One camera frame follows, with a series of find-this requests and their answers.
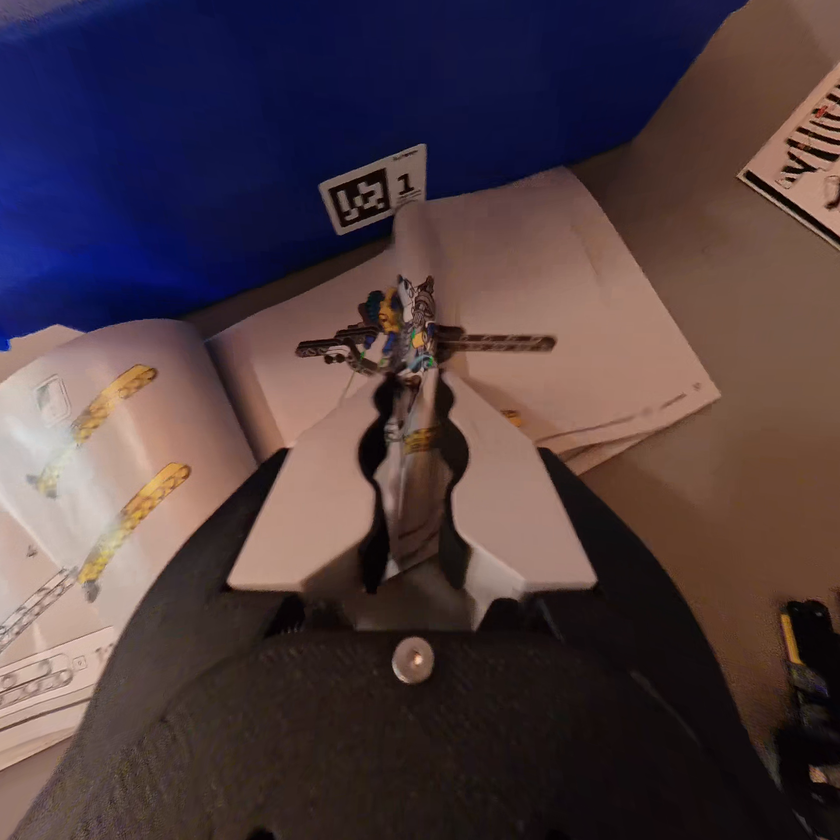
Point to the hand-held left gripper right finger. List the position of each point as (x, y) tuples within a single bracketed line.
[(518, 512)]

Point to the zebra striped sticker sheet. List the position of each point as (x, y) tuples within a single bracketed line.
[(800, 164)]

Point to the multicoloured lego assembly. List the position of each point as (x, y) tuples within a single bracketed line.
[(810, 709)]

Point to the white marker tag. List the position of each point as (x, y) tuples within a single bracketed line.
[(374, 190)]

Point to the yellow lego beam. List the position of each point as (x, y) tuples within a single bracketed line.
[(789, 636)]

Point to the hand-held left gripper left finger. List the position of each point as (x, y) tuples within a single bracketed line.
[(308, 512)]

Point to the lego instruction booklet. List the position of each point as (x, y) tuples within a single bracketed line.
[(558, 295)]

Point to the blue plastic bin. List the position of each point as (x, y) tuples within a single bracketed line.
[(197, 164)]

